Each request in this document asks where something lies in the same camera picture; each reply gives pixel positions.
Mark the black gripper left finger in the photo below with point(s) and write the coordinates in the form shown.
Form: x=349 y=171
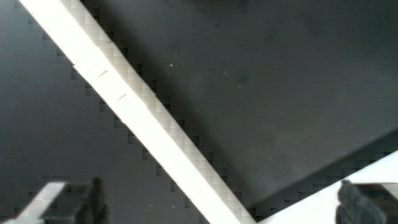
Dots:
x=66 y=204

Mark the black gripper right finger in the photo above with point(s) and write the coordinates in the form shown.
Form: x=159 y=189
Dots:
x=369 y=203

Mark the white front fence rail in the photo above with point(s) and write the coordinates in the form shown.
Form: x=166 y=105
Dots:
x=251 y=83

